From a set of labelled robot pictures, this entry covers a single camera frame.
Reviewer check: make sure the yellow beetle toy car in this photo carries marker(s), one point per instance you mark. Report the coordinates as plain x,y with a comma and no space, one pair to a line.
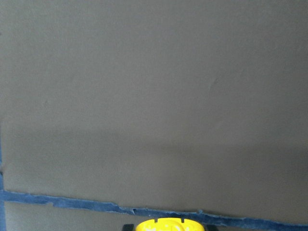
166,224

